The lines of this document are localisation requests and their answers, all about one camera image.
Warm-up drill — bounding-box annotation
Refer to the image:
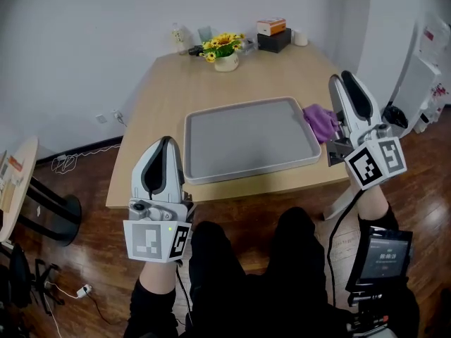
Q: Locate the white vase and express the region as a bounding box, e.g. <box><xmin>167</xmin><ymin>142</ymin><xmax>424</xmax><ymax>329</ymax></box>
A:
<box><xmin>214</xmin><ymin>53</ymin><xmax>240</xmax><ymax>73</ymax></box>

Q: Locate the person's left forearm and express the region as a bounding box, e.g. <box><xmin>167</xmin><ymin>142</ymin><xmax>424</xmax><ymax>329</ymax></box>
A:
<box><xmin>123</xmin><ymin>258</ymin><xmax>180</xmax><ymax>338</ymax></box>

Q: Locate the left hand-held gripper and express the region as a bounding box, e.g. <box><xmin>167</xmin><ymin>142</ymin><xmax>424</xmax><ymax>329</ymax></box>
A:
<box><xmin>123</xmin><ymin>136</ymin><xmax>195</xmax><ymax>264</ymax></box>

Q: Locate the black office chair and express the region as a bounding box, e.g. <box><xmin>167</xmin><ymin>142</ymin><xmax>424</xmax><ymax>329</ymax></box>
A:
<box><xmin>0</xmin><ymin>241</ymin><xmax>66</xmax><ymax>330</ymax></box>

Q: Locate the black floor cable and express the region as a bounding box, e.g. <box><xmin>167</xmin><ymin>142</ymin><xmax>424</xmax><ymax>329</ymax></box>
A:
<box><xmin>86</xmin><ymin>292</ymin><xmax>128</xmax><ymax>327</ymax></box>

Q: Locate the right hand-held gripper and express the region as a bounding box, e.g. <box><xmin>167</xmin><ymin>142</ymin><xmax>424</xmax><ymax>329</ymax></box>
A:
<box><xmin>327</xmin><ymin>70</ymin><xmax>409</xmax><ymax>192</ymax></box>

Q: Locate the white floor cable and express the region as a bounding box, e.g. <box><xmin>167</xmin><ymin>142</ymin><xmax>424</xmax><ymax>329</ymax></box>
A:
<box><xmin>44</xmin><ymin>282</ymin><xmax>80</xmax><ymax>338</ymax></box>

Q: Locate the grey table leg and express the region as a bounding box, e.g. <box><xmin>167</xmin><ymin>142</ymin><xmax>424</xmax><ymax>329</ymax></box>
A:
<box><xmin>323</xmin><ymin>184</ymin><xmax>357</xmax><ymax>221</ymax></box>

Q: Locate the person's right forearm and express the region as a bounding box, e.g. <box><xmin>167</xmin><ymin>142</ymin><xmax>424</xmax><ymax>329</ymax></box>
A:
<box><xmin>347</xmin><ymin>180</ymin><xmax>401</xmax><ymax>232</ymax></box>

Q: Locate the clear plastic bottle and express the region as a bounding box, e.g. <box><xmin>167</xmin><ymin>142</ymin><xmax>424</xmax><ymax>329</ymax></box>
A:
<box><xmin>171</xmin><ymin>22</ymin><xmax>190</xmax><ymax>56</ymax></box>

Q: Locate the round wooden side table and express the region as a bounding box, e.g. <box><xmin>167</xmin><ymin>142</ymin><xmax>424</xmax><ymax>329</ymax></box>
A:
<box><xmin>0</xmin><ymin>135</ymin><xmax>82</xmax><ymax>248</ymax></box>

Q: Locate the person's leg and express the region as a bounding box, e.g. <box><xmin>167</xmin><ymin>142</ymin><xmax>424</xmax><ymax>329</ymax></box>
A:
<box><xmin>267</xmin><ymin>206</ymin><xmax>335</xmax><ymax>338</ymax></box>
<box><xmin>188</xmin><ymin>220</ymin><xmax>254</xmax><ymax>338</ymax></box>

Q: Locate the orange and white box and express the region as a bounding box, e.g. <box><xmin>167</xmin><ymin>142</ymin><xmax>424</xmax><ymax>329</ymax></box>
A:
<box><xmin>256</xmin><ymin>17</ymin><xmax>287</xmax><ymax>37</ymax></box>

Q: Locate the white cup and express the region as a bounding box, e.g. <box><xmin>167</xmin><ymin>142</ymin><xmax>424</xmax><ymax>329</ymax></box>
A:
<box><xmin>292</xmin><ymin>29</ymin><xmax>309</xmax><ymax>47</ymax></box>

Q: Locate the black bin bag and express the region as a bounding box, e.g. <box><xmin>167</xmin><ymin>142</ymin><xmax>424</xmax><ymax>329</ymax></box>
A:
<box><xmin>382</xmin><ymin>104</ymin><xmax>409</xmax><ymax>130</ymax></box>

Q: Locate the person's right leg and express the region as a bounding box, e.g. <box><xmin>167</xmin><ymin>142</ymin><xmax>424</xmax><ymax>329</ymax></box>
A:
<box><xmin>267</xmin><ymin>206</ymin><xmax>335</xmax><ymax>338</ymax></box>

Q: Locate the purple cloth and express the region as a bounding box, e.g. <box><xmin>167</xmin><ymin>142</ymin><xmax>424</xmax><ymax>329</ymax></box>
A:
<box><xmin>302</xmin><ymin>104</ymin><xmax>341</xmax><ymax>144</ymax></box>

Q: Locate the person's left leg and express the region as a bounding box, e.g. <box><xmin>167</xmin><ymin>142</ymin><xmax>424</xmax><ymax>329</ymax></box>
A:
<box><xmin>188</xmin><ymin>220</ymin><xmax>254</xmax><ymax>338</ymax></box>

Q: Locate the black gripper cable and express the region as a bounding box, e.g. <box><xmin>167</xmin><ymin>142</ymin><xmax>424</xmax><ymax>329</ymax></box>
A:
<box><xmin>326</xmin><ymin>188</ymin><xmax>364</xmax><ymax>309</ymax></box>
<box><xmin>175</xmin><ymin>265</ymin><xmax>194</xmax><ymax>327</ymax></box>

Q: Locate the black box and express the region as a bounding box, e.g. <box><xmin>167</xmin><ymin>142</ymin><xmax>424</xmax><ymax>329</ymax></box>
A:
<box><xmin>257</xmin><ymin>27</ymin><xmax>292</xmax><ymax>54</ymax></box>

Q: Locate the white water dispenser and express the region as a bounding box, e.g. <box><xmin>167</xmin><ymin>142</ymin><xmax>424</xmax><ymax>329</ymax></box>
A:
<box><xmin>393</xmin><ymin>12</ymin><xmax>451</xmax><ymax>135</ymax></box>

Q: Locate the grey tray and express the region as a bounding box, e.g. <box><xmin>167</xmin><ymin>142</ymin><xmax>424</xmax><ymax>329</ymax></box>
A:
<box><xmin>183</xmin><ymin>96</ymin><xmax>322</xmax><ymax>186</ymax></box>

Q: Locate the black display screen device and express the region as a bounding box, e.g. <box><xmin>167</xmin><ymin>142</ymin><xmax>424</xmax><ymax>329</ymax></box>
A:
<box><xmin>347</xmin><ymin>225</ymin><xmax>414</xmax><ymax>338</ymax></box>

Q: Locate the yellow sunflower bouquet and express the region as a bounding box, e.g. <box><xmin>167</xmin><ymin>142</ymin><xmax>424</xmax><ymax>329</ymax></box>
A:
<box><xmin>199</xmin><ymin>32</ymin><xmax>246</xmax><ymax>63</ymax></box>

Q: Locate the white charging cable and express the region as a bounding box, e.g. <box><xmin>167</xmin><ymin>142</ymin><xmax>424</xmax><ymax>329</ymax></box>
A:
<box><xmin>51</xmin><ymin>109</ymin><xmax>128</xmax><ymax>175</ymax></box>

